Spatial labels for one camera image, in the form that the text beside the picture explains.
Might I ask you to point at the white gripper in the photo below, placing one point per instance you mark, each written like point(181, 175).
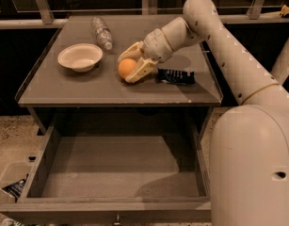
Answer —
point(155, 45)

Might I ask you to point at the orange fruit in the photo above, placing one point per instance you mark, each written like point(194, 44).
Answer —
point(125, 67)

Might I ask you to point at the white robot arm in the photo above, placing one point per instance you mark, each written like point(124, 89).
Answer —
point(249, 152)

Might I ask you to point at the open grey top drawer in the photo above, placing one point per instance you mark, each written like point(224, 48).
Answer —
point(145, 177)

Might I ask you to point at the metal drawer knob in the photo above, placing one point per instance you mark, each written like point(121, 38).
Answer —
point(117, 221)

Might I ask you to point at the dark blue snack packet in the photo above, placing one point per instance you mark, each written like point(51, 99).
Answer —
point(176, 77)

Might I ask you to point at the clear plastic water bottle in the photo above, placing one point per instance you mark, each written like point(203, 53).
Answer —
point(102, 33)

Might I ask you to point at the white paper bowl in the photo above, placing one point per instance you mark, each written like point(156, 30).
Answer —
point(81, 57)

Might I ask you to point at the metal railing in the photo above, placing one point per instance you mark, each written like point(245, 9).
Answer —
point(53, 13)

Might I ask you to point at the grey cabinet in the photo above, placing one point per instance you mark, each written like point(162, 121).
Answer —
point(50, 85)

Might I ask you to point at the yellow object on railing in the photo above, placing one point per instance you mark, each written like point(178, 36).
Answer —
point(284, 11)

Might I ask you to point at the blue packet in bin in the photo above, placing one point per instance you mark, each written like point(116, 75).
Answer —
point(15, 189)

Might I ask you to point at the white diagonal post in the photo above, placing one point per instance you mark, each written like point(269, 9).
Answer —
point(280, 69)

